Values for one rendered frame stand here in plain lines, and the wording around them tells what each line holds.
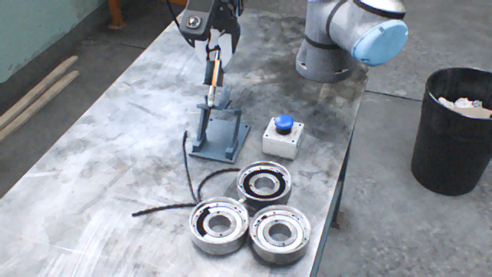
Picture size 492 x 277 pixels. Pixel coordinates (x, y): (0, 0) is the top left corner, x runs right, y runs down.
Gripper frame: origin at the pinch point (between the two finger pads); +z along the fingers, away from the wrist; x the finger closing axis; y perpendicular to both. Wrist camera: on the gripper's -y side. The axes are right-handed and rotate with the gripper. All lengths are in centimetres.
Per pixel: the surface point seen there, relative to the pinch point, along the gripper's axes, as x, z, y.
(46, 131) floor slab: 113, 99, 71
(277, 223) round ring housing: -17.7, 16.8, -20.0
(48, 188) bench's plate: 27.9, 19.6, -21.5
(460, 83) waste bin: -63, 64, 110
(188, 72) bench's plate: 16.7, 19.6, 24.5
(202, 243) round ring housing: -6.7, 16.6, -27.9
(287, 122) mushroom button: -14.1, 12.3, 2.5
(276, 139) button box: -12.5, 15.2, 0.1
